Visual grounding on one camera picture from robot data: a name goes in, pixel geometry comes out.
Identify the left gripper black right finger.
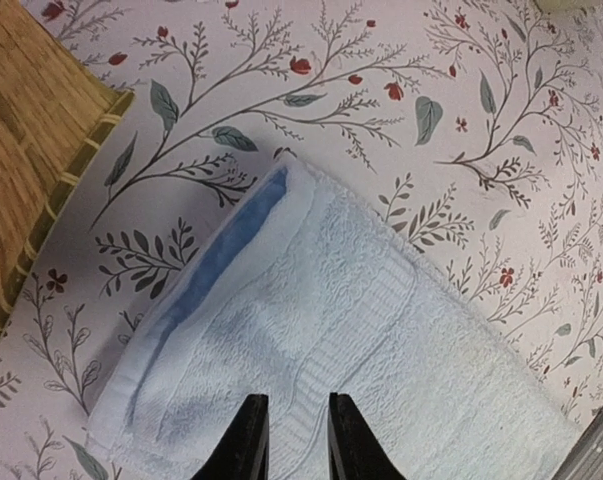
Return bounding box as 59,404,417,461
328,393,405,480

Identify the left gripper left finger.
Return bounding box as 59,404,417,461
192,394,269,480

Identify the light blue towel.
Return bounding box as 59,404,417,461
86,158,580,479

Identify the floral tablecloth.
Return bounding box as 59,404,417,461
0,1,603,479

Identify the woven bamboo tray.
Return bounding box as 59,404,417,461
0,1,134,338

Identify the front aluminium rail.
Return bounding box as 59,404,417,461
553,406,603,480

